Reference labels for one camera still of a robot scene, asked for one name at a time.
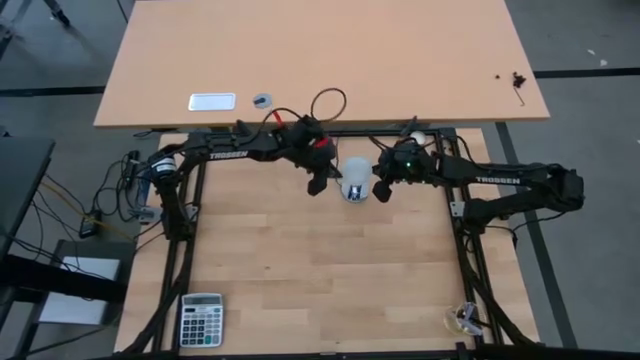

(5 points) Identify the black aluminium rig frame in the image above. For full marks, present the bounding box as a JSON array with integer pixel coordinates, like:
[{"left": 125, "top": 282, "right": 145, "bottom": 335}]
[{"left": 149, "top": 127, "right": 506, "bottom": 360}]

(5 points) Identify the yellow floor cable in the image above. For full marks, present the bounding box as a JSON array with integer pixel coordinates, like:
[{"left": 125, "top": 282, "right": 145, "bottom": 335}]
[{"left": 39, "top": 182, "right": 134, "bottom": 242}]

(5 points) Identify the black side table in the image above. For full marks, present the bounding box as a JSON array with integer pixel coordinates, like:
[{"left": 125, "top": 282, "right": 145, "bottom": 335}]
[{"left": 0, "top": 134, "right": 56, "bottom": 261}]

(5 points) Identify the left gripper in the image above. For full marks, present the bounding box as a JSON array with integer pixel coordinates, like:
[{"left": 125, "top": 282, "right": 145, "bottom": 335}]
[{"left": 289, "top": 115, "right": 343, "bottom": 197}]

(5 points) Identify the grey metal bracket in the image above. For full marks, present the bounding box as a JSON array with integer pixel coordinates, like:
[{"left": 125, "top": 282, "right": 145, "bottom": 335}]
[{"left": 128, "top": 207, "right": 164, "bottom": 224}]

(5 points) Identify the white rectangular desk plate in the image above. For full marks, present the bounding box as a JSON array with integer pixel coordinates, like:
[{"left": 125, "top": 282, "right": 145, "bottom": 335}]
[{"left": 187, "top": 92, "right": 237, "bottom": 112}]

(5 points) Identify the light beige desk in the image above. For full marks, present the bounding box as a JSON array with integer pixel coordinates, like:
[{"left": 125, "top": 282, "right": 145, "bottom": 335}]
[{"left": 93, "top": 0, "right": 551, "bottom": 130}]

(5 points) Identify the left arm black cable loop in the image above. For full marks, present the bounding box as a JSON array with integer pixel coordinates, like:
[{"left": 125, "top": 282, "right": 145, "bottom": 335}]
[{"left": 309, "top": 87, "right": 348, "bottom": 124}]

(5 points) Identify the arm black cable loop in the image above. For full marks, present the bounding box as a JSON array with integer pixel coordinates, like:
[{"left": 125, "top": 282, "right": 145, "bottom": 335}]
[
  {"left": 368, "top": 133, "right": 402, "bottom": 152},
  {"left": 309, "top": 87, "right": 348, "bottom": 124}
]

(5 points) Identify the grey desk calculator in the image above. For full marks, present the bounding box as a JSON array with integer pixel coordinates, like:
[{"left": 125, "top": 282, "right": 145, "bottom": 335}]
[{"left": 179, "top": 292, "right": 225, "bottom": 349}]

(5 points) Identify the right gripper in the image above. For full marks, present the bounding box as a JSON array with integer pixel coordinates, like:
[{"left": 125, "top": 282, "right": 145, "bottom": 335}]
[{"left": 371, "top": 142, "right": 441, "bottom": 204}]

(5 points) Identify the black cable bundle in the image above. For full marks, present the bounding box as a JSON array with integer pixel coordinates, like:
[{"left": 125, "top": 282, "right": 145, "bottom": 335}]
[{"left": 92, "top": 149, "right": 147, "bottom": 224}]

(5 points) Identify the clear pen cup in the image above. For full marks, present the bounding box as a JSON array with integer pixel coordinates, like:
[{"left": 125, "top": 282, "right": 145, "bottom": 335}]
[{"left": 442, "top": 299, "right": 486, "bottom": 337}]

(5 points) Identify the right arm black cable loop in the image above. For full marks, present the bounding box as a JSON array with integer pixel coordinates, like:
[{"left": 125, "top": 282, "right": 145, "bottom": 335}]
[{"left": 368, "top": 133, "right": 402, "bottom": 152}]

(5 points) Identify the white box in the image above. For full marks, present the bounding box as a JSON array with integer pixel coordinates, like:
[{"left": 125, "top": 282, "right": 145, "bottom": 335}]
[{"left": 38, "top": 255, "right": 122, "bottom": 326}]

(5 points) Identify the black power adapter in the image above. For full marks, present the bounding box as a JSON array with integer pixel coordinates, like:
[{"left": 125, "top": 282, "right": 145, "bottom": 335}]
[{"left": 78, "top": 209, "right": 104, "bottom": 239}]

